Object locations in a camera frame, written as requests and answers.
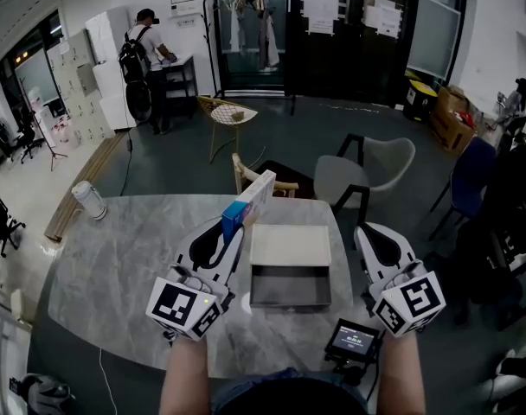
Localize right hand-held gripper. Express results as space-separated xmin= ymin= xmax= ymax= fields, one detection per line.
xmin=354 ymin=222 xmax=447 ymax=339

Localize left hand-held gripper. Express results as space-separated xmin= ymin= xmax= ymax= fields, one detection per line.
xmin=144 ymin=220 xmax=247 ymax=342

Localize blue and white cardboard box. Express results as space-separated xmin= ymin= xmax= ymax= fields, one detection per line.
xmin=220 ymin=169 xmax=279 ymax=242

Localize grey box with white lid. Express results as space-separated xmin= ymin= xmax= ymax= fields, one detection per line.
xmin=247 ymin=223 xmax=334 ymax=314

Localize person's left forearm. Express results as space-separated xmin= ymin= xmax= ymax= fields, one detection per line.
xmin=158 ymin=334 xmax=211 ymax=415

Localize person's right forearm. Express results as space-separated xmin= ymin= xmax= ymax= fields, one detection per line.
xmin=376 ymin=332 xmax=427 ymax=415

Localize grey chair black legs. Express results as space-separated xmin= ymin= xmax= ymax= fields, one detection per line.
xmin=312 ymin=132 xmax=417 ymax=227

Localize black display monitor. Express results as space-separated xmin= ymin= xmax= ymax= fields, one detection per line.
xmin=324 ymin=317 xmax=382 ymax=365

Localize wooden chair dark seat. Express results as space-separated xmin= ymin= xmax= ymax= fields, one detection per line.
xmin=231 ymin=152 xmax=314 ymax=201

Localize black office chair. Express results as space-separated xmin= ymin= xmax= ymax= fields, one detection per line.
xmin=13 ymin=109 xmax=47 ymax=164
xmin=0 ymin=187 xmax=27 ymax=259
xmin=426 ymin=139 xmax=526 ymax=333

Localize blue chair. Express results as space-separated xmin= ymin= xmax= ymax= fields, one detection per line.
xmin=428 ymin=135 xmax=498 ymax=242

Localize person's blue jeans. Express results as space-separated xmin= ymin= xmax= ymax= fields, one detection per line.
xmin=210 ymin=367 xmax=299 ymax=410

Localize white insulated bottle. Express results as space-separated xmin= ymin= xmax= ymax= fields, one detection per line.
xmin=70 ymin=180 xmax=109 ymax=221

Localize wooden plank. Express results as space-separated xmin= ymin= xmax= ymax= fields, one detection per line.
xmin=43 ymin=129 xmax=131 ymax=242

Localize person's black t-shirt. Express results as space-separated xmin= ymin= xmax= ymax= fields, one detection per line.
xmin=218 ymin=375 xmax=364 ymax=415

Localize yellow black bin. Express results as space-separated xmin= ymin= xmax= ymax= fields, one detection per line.
xmin=402 ymin=70 xmax=439 ymax=124

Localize black white sneaker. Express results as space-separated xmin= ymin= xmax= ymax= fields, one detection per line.
xmin=495 ymin=347 xmax=526 ymax=380

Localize black round bag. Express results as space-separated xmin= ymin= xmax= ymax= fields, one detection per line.
xmin=125 ymin=80 xmax=153 ymax=124

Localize black clothes rack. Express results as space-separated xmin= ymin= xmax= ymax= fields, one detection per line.
xmin=202 ymin=0 xmax=298 ymax=117

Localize grey desk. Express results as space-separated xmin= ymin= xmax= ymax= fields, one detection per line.
xmin=160 ymin=53 xmax=200 ymax=119

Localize black glass door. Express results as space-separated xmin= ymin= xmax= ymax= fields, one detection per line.
xmin=285 ymin=0 xmax=420 ymax=106

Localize black tripod stand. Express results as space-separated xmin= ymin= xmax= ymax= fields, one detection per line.
xmin=17 ymin=77 xmax=69 ymax=173

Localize grey black backpack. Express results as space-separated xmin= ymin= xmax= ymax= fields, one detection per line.
xmin=9 ymin=372 xmax=74 ymax=415

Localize white lockers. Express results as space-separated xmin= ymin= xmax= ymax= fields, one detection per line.
xmin=45 ymin=27 xmax=118 ymax=147

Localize tall white cabinet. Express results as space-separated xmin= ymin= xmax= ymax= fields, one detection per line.
xmin=85 ymin=5 xmax=139 ymax=132

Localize white metal rack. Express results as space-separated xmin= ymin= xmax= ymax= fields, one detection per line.
xmin=0 ymin=273 xmax=34 ymax=415

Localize frosted glass panel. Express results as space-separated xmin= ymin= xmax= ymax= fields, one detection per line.
xmin=407 ymin=0 xmax=464 ymax=82

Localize hanging clothes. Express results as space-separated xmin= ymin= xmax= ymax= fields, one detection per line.
xmin=227 ymin=0 xmax=282 ymax=72

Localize white paper sheet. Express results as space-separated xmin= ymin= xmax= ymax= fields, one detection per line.
xmin=361 ymin=0 xmax=403 ymax=39
xmin=300 ymin=0 xmax=347 ymax=37

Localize black monitor mount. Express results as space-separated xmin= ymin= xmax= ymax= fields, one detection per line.
xmin=330 ymin=358 xmax=377 ymax=387

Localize black floor cable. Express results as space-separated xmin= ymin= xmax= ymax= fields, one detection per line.
xmin=119 ymin=131 xmax=135 ymax=197

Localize yellow wire chair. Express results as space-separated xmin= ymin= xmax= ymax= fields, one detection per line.
xmin=196 ymin=94 xmax=260 ymax=164

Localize white cable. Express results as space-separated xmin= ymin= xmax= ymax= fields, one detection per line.
xmin=98 ymin=346 xmax=118 ymax=415

